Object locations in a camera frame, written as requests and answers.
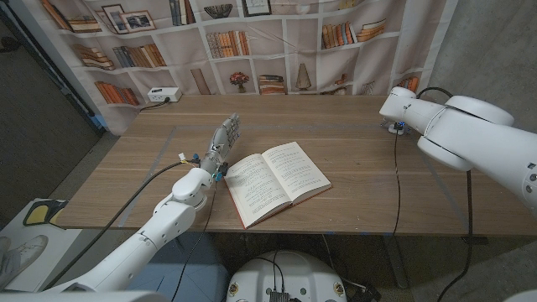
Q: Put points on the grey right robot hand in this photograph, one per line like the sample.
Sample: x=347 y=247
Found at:
x=386 y=124

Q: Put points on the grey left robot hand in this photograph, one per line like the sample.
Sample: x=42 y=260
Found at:
x=223 y=142

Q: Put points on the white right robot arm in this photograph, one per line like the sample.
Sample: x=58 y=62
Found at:
x=474 y=134

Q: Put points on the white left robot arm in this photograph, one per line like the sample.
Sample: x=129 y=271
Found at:
x=155 y=235

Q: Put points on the open book red cover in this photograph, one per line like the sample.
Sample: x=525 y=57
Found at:
x=272 y=180

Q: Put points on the white power strip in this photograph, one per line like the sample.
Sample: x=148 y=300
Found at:
x=163 y=94

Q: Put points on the printed bookshelf backdrop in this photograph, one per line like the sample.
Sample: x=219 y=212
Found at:
x=293 y=54

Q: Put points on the blue floor mat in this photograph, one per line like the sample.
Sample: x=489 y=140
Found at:
x=201 y=272

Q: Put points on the grey table leg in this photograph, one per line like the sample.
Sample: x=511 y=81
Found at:
x=396 y=260

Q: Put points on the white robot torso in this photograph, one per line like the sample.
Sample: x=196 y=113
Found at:
x=289 y=277

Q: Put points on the grey finned torso module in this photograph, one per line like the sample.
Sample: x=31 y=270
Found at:
x=279 y=296

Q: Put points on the black floor adapter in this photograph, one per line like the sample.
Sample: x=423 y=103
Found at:
x=363 y=293

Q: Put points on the white floor board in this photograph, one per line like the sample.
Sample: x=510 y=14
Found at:
x=58 y=247

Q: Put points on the yellow and black pad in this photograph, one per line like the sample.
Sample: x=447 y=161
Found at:
x=38 y=214

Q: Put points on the white sneaker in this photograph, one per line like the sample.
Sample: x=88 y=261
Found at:
x=25 y=256

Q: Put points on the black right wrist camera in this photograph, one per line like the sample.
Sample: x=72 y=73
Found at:
x=399 y=126

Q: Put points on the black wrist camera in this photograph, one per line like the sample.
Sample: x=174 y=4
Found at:
x=223 y=168
x=399 y=126

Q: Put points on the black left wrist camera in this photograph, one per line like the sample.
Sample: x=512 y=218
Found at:
x=223 y=168

